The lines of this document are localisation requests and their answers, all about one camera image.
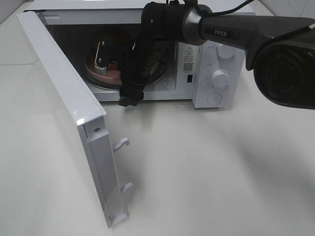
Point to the upper white power knob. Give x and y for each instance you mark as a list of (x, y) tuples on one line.
[(225, 51)]

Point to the round white door release button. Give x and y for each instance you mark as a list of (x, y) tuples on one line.
[(214, 98)]

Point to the white microwave oven body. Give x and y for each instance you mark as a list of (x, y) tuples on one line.
[(80, 43)]

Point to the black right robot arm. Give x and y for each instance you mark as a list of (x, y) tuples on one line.
[(279, 50)]

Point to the pink round plate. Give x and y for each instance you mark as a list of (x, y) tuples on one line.
[(111, 78)]

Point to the glass microwave turntable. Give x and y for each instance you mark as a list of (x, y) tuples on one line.
[(157, 72)]

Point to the white timer knob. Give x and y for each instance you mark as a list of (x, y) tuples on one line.
[(220, 78)]

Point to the burger with lettuce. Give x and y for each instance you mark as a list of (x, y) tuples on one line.
[(121, 41)]

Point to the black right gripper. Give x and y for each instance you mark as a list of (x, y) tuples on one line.
[(142, 54)]

